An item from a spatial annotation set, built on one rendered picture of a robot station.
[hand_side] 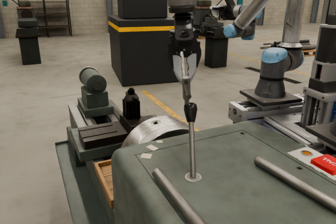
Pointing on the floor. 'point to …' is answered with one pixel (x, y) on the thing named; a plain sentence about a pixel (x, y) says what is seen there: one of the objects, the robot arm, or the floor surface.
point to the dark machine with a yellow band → (141, 34)
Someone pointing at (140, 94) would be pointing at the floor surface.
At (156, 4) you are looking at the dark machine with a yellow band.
